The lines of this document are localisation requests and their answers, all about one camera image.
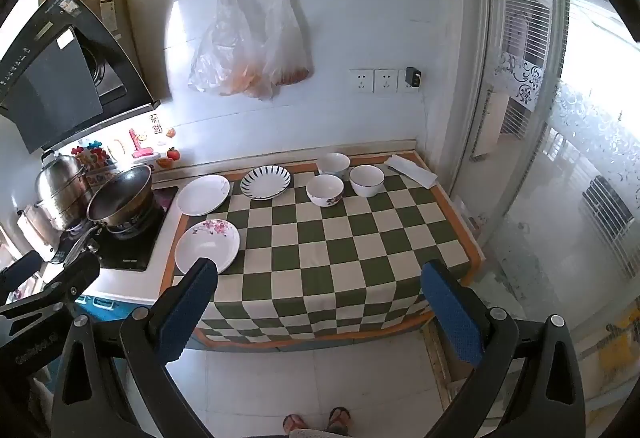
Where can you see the black striped white plate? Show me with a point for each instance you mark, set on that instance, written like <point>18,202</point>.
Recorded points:
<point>265,183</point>

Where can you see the white wall socket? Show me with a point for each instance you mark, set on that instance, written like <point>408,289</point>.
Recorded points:
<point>385,81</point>
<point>360,81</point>
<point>402,85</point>

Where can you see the plain white plate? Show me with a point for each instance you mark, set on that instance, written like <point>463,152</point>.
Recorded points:
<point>202,195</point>

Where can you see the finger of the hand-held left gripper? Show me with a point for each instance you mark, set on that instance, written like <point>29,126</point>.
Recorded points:
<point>21,266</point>
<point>67,278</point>

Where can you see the colourful toy ornaments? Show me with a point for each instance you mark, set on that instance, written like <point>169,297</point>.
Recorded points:
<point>92,158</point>

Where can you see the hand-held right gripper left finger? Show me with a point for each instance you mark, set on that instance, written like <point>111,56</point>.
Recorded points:
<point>184,305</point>

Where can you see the dark wok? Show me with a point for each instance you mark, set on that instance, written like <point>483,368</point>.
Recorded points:
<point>120,198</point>

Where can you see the person's right foot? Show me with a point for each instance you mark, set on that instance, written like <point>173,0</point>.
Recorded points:
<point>339,419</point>

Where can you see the green white checkered tablecloth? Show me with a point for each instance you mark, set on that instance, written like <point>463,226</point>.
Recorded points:
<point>320,258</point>

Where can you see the black glass gas stove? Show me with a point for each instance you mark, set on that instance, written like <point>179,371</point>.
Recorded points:
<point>132,253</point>

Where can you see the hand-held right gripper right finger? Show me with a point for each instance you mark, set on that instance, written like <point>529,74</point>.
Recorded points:
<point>450,313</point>

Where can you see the plastic bag with red contents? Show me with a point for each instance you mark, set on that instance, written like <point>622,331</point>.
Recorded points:
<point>290,48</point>

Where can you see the floral white bowl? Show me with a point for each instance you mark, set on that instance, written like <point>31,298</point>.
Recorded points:
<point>325,188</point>

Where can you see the black plug adapter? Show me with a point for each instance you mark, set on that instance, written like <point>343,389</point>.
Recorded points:
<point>413,77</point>

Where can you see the wooden vent cover box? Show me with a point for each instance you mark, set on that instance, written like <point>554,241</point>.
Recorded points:
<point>145,43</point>

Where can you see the person's left foot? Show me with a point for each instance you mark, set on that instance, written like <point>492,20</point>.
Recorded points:
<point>293,422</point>

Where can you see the red apple ornament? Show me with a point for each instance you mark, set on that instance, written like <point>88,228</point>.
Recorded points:
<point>173,153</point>

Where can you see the person's foot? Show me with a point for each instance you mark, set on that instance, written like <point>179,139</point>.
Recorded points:
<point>293,422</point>
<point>339,419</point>

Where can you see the white bowl dark rim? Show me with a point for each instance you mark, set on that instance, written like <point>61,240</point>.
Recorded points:
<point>366,178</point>

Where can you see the white bowl blue outside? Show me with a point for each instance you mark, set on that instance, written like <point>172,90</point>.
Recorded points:
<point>333,163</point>

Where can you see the plastic bag with orange contents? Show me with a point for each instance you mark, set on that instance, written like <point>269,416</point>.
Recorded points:
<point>230,53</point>

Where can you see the steel steamer pot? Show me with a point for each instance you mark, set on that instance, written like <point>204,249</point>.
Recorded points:
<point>60,188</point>

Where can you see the blue cabinet front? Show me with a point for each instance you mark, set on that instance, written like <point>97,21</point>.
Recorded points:
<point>107,305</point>

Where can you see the black range hood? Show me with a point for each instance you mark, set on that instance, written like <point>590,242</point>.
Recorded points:
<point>50,83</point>

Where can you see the folded white paper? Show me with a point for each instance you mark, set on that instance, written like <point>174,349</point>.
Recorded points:
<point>410,170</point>

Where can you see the yellow bag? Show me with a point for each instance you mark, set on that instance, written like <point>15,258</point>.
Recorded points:
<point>617,338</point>

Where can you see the pink floral white plate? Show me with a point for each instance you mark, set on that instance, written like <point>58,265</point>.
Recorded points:
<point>205,245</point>

